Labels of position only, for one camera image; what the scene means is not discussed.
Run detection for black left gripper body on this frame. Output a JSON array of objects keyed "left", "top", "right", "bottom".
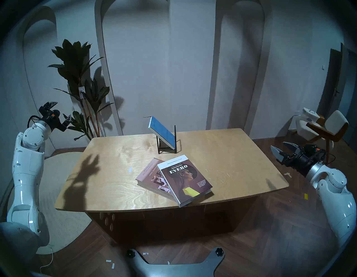
[{"left": 38, "top": 108, "right": 67, "bottom": 132}]

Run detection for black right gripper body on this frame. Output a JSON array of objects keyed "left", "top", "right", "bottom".
[{"left": 283, "top": 143, "right": 327, "bottom": 177}]

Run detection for large brown HOMES book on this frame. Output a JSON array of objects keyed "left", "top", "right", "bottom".
[{"left": 135, "top": 158, "right": 179, "bottom": 200}]

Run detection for blue cover book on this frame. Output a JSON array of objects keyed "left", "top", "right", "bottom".
[{"left": 147, "top": 116, "right": 177, "bottom": 150}]

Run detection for dark book with yellow mark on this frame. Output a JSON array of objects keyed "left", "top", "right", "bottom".
[{"left": 157, "top": 154, "right": 213, "bottom": 207}]

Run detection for white plastic device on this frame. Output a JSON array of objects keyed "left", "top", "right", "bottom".
[{"left": 302, "top": 108, "right": 320, "bottom": 122}]

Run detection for wooden table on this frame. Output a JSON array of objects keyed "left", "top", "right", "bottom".
[{"left": 54, "top": 128, "right": 290, "bottom": 243}]

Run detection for wooden armchair with white cushions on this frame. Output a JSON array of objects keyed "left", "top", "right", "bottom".
[{"left": 291, "top": 110, "right": 349, "bottom": 164}]

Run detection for dark green potted plant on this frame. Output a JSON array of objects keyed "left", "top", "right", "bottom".
[{"left": 47, "top": 39, "right": 115, "bottom": 141}]

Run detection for grey door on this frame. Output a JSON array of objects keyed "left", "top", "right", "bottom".
[{"left": 318, "top": 43, "right": 357, "bottom": 145}]

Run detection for round cream rug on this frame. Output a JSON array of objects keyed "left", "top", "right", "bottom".
[{"left": 6, "top": 152, "right": 92, "bottom": 255}]

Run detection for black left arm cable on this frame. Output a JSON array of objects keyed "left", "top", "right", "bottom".
[{"left": 27, "top": 115, "right": 42, "bottom": 129}]

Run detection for black wire bookend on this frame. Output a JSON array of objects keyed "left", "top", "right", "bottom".
[{"left": 157, "top": 125, "right": 182, "bottom": 154}]

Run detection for white floor cable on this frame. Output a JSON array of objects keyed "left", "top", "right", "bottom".
[{"left": 40, "top": 246, "right": 54, "bottom": 274}]

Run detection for grey metal base plate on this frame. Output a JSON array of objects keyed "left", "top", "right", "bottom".
[{"left": 126, "top": 248, "right": 225, "bottom": 277}]

